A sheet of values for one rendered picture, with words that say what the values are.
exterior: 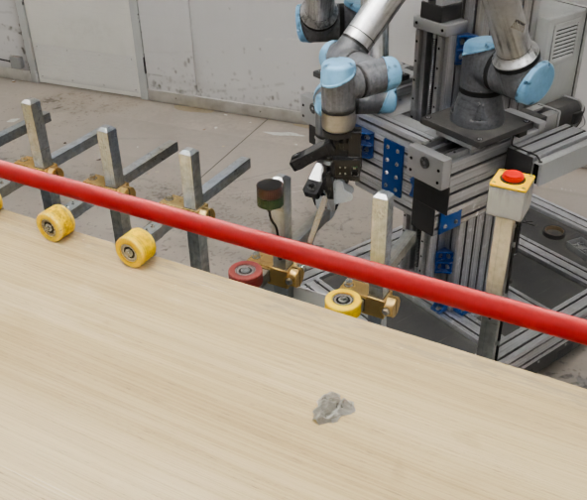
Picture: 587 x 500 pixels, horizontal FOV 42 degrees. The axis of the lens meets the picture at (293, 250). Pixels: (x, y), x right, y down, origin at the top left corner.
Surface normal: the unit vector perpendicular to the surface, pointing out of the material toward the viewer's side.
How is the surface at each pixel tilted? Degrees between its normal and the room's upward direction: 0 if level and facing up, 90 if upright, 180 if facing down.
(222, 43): 90
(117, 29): 90
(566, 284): 0
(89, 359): 0
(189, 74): 90
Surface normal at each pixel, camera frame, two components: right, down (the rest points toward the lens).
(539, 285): -0.02, -0.84
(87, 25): -0.40, 0.50
